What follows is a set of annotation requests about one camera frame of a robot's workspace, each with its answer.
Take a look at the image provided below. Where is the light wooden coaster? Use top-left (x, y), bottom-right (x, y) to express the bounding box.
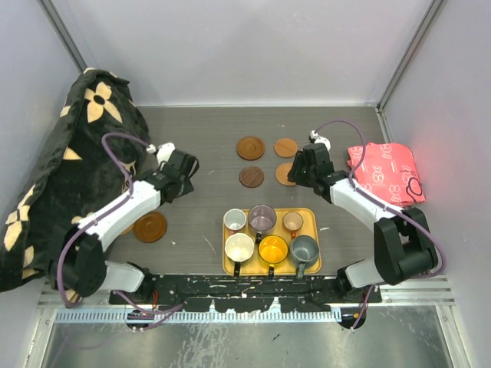
top-left (274, 138), bottom-right (298, 158)
top-left (275, 163), bottom-right (295, 186)

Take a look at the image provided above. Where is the dark walnut coaster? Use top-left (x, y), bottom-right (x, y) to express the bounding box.
top-left (239, 166), bottom-right (265, 188)

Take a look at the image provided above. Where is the dark brown ringed coaster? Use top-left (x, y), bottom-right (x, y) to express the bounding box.
top-left (236, 136), bottom-right (265, 161)

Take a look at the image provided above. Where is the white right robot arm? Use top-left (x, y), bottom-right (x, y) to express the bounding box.
top-left (288, 143), bottom-right (443, 302)

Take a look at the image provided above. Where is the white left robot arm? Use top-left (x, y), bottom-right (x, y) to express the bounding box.
top-left (47, 143), bottom-right (199, 304)

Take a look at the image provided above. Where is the small orange cup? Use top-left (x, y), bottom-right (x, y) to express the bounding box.
top-left (282, 212), bottom-right (304, 239)

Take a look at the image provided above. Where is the light woven coaster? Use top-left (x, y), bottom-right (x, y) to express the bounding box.
top-left (120, 224), bottom-right (134, 235)

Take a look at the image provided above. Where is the purple glass mug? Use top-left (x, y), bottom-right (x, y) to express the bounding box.
top-left (247, 204), bottom-right (277, 245)

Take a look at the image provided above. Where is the small white mug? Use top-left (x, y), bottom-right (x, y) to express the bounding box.
top-left (223, 209), bottom-right (247, 235)

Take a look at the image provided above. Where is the yellow plastic tray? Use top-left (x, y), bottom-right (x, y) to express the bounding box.
top-left (222, 208), bottom-right (320, 276)

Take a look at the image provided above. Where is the pink patterned plastic package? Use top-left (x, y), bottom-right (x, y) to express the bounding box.
top-left (348, 143), bottom-right (426, 207)

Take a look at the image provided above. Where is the grey mug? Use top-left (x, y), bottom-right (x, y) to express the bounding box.
top-left (289, 235), bottom-right (319, 279)

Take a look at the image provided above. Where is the black floral plush blanket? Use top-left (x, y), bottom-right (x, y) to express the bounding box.
top-left (1, 68), bottom-right (150, 291)

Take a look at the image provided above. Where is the yellow mug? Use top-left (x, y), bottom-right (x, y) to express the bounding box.
top-left (258, 235), bottom-right (288, 278)

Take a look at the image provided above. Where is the large white mug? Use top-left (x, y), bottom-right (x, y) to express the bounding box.
top-left (225, 233), bottom-right (255, 278)

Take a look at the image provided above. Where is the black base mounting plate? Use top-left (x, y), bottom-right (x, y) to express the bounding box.
top-left (128, 274), bottom-right (367, 313)

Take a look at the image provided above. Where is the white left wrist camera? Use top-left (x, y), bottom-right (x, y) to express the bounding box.
top-left (146, 142), bottom-right (176, 164)

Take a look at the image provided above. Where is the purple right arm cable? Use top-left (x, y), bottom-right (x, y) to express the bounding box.
top-left (308, 119), bottom-right (448, 330)

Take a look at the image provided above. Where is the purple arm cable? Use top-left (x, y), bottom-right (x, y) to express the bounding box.
top-left (55, 133), bottom-right (185, 333)
top-left (308, 119), bottom-right (448, 330)

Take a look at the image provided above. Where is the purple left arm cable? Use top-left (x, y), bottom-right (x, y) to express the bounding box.
top-left (55, 133), bottom-right (185, 333)

